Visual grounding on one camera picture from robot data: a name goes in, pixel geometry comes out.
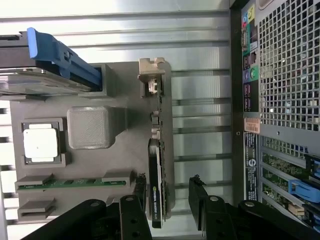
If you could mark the dark grey open pc case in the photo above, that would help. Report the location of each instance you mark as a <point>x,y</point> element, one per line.
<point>287,75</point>

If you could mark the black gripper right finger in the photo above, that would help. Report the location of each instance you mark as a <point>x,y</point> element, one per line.
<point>215,220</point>

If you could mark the silver cpu chip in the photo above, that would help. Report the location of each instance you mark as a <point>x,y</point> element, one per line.
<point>41,143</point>

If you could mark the green ram stick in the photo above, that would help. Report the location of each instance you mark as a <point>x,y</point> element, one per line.
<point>75,183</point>

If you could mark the grey plastic parts rack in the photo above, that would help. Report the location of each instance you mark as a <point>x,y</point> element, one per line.
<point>87,125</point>

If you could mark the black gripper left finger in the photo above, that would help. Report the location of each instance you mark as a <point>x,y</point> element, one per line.
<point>132,220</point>

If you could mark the hard disk with blue caddy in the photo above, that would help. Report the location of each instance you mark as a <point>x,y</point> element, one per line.
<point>25,55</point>

